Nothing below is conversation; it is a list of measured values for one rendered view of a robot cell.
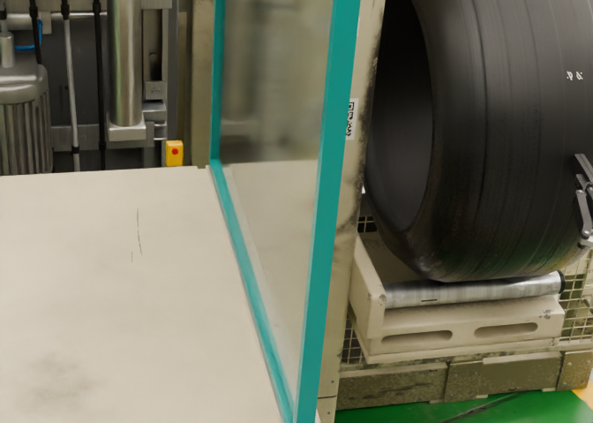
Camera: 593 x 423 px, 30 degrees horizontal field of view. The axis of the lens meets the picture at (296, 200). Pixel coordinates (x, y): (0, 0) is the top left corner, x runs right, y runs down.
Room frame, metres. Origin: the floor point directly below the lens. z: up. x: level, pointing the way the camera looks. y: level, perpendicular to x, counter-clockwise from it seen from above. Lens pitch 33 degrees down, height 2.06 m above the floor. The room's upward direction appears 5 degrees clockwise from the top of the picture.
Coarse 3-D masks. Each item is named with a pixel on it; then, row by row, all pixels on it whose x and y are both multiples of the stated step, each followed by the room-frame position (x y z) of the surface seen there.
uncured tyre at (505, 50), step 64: (448, 0) 1.55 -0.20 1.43; (512, 0) 1.53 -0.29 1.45; (576, 0) 1.56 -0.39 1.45; (384, 64) 1.94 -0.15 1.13; (448, 64) 1.47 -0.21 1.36; (512, 64) 1.46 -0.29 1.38; (576, 64) 1.48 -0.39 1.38; (384, 128) 1.89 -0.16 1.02; (448, 128) 1.43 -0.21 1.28; (512, 128) 1.41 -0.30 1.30; (576, 128) 1.43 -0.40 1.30; (384, 192) 1.71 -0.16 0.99; (448, 192) 1.41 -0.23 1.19; (512, 192) 1.39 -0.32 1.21; (448, 256) 1.42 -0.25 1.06; (512, 256) 1.43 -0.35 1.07; (576, 256) 1.47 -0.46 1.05
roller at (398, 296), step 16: (560, 272) 1.60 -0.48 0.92; (384, 288) 1.51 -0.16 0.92; (400, 288) 1.51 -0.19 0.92; (416, 288) 1.52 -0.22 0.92; (432, 288) 1.53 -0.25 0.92; (448, 288) 1.53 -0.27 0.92; (464, 288) 1.54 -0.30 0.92; (480, 288) 1.54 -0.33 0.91; (496, 288) 1.55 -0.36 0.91; (512, 288) 1.56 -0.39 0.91; (528, 288) 1.56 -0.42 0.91; (544, 288) 1.57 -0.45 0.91; (560, 288) 1.58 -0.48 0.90; (400, 304) 1.50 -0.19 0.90; (416, 304) 1.51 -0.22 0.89; (432, 304) 1.52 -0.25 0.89
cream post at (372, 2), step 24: (384, 0) 1.56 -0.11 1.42; (360, 24) 1.55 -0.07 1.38; (360, 48) 1.55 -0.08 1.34; (360, 72) 1.55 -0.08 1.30; (360, 96) 1.55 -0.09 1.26; (360, 120) 1.55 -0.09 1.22; (360, 144) 1.56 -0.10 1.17; (360, 168) 1.56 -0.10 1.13; (360, 192) 1.56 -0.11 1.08; (336, 240) 1.55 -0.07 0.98; (336, 264) 1.55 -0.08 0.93; (336, 288) 1.55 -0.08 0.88; (336, 312) 1.55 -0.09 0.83; (336, 336) 1.55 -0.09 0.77; (336, 360) 1.56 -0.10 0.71; (336, 384) 1.56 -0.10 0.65
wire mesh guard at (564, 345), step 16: (592, 256) 2.14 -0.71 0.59; (576, 272) 2.14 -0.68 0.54; (592, 288) 2.15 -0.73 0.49; (576, 336) 2.15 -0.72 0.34; (592, 336) 2.16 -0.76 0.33; (496, 352) 2.09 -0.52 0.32; (512, 352) 2.10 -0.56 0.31; (528, 352) 2.11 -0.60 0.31; (352, 368) 1.99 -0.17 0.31; (368, 368) 2.00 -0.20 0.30
